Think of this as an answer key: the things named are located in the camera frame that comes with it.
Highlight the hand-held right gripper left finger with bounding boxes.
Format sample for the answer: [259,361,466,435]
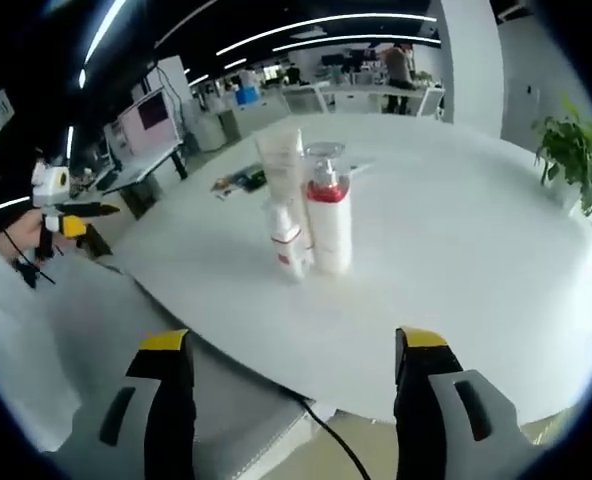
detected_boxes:
[70,328,198,480]

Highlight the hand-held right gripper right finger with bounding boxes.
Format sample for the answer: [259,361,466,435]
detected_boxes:
[393,326,532,480]

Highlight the green black packet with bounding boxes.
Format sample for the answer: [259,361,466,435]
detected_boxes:
[235,168,268,193]

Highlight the white pump skincare bottle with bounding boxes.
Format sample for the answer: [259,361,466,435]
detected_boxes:
[301,141,356,275]

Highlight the white skincare tube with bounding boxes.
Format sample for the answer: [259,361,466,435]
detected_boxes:
[253,127,308,211]

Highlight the person's left hand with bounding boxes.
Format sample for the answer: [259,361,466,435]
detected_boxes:
[0,210,47,262]

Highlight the grey office desk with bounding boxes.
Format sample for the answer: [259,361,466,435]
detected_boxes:
[94,144,191,220]

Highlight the monitor with pink screen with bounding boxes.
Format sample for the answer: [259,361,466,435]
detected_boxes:
[117,85,183,151]

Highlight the grey cabinet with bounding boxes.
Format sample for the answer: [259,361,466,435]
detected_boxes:
[195,107,242,151]

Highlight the ceiling light strip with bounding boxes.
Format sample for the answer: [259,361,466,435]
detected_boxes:
[83,0,127,66]
[215,13,440,56]
[271,34,442,53]

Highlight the white office desk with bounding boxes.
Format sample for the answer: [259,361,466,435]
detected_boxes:
[283,82,446,119]

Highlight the potted green plant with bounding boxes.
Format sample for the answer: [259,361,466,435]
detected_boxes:
[533,97,592,222]

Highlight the black wrist strap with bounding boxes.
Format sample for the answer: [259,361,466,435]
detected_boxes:
[34,228,58,262]

